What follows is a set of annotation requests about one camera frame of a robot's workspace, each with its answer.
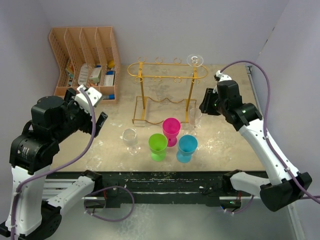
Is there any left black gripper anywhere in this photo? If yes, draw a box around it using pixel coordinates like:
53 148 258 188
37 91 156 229
53 87 107 142

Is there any tall clear flute glass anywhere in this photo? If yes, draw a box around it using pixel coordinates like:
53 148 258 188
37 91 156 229
186 54 204 84

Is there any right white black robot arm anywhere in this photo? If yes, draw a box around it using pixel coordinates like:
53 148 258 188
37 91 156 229
199 80 312 212

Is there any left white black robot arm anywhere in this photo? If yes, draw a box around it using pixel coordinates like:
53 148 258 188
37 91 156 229
0 85 108 240

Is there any short clear wine glass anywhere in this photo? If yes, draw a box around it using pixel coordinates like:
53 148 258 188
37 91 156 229
122 128 141 156

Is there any blue capped small bottle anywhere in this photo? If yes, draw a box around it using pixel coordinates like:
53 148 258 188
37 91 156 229
103 94 115 100

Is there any white paper card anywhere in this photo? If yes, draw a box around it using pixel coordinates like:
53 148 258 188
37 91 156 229
77 63 89 86

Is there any white medicine box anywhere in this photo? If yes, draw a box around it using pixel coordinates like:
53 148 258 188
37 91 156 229
89 65 102 84

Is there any white blue box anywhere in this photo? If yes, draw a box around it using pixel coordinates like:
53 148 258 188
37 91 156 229
103 70 116 87

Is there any pink plastic goblet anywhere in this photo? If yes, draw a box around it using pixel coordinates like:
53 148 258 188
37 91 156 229
162 117 181 147

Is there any colourful booklet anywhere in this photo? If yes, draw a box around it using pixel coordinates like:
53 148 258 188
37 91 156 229
65 59 75 87

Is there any blue plastic goblet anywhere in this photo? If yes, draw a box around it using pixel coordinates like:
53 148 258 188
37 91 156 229
176 135 198 163

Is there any yellow bottle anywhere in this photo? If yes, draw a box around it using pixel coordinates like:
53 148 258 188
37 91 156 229
107 60 115 69

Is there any peach plastic file organizer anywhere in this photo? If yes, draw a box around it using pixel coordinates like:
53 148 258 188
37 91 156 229
48 26 121 105

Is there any green plastic goblet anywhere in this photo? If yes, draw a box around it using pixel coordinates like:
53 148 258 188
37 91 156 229
148 133 168 162

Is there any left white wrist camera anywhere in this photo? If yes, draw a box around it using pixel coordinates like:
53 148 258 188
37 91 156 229
74 84 103 112

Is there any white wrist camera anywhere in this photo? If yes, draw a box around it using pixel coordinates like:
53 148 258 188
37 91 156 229
74 84 103 112
214 70 232 82

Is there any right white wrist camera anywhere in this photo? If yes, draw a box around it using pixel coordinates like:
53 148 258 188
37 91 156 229
214 70 232 82

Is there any gold wire glass rack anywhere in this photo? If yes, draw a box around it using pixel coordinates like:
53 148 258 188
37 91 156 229
127 57 209 125

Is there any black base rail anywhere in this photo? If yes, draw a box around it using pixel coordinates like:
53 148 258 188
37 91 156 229
43 171 251 208

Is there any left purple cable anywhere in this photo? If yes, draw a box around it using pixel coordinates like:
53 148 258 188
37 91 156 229
9 89 97 238

